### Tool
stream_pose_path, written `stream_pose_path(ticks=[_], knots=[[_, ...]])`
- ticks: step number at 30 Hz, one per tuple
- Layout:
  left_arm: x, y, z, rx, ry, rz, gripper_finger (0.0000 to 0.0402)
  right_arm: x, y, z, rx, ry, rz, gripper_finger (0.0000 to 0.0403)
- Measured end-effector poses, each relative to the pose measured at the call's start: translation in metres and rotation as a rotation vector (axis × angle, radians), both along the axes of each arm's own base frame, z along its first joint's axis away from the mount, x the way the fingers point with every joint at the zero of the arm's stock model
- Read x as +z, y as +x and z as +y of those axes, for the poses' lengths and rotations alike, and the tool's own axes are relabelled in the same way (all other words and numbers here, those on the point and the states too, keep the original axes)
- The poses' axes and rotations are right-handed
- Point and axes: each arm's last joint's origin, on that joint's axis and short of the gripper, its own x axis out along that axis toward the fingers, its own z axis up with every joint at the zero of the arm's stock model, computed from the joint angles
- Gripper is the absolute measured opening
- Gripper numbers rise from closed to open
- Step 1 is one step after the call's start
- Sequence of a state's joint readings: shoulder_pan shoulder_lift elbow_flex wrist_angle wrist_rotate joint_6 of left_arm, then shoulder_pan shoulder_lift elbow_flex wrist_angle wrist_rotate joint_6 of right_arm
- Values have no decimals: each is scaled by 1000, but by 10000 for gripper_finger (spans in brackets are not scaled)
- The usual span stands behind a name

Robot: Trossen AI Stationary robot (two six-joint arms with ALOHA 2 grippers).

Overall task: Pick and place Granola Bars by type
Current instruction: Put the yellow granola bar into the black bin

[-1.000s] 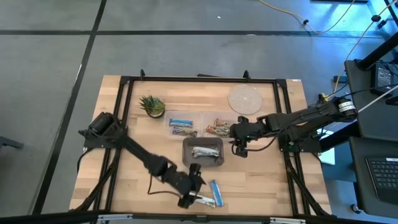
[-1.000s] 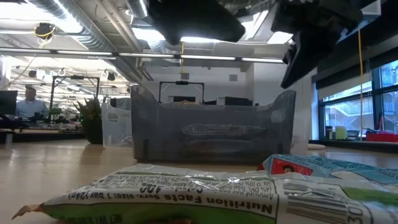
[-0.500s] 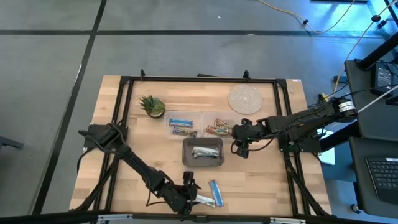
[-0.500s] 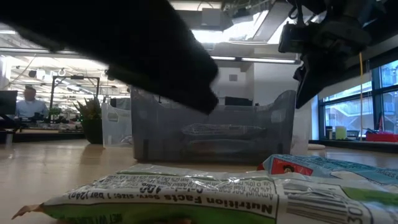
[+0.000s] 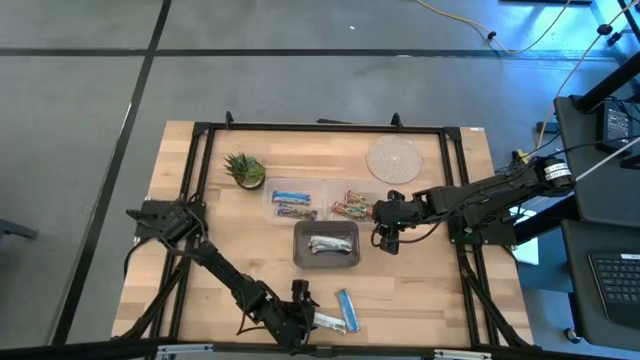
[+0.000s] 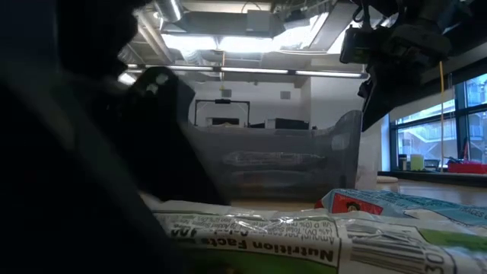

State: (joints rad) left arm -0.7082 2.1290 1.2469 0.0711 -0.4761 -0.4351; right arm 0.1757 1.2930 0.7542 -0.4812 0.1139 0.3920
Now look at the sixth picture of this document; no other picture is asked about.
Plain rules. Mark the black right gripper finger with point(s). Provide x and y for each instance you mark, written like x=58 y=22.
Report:
x=384 y=91

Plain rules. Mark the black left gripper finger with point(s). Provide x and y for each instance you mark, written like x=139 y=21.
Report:
x=57 y=190
x=167 y=144

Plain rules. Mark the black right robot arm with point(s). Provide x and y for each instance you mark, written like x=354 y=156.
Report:
x=468 y=42

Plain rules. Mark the blue red granola bar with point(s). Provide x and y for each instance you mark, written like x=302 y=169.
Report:
x=399 y=207

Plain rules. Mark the green white nutrition-label granola bar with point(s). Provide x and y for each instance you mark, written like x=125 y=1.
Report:
x=285 y=243

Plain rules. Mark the dark cup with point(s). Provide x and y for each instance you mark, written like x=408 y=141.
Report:
x=402 y=162

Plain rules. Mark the pale yellow cup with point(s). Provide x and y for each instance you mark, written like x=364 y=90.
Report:
x=417 y=162

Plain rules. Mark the grey translucent plastic bin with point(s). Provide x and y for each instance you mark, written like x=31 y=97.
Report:
x=289 y=141

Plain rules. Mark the long ceiling light strip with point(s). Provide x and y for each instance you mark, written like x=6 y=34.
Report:
x=251 y=70

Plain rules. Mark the red box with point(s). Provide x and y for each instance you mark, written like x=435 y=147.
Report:
x=467 y=167

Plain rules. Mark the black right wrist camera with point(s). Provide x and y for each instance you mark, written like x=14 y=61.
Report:
x=359 y=45

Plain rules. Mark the black background station frame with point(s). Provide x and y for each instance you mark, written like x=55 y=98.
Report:
x=222 y=102

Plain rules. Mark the black window frame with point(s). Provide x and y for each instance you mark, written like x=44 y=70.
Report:
x=461 y=125

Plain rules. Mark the silver ceiling duct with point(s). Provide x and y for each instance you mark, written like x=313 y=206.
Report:
x=169 y=9

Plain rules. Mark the black table frame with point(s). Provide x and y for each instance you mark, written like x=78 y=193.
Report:
x=430 y=176

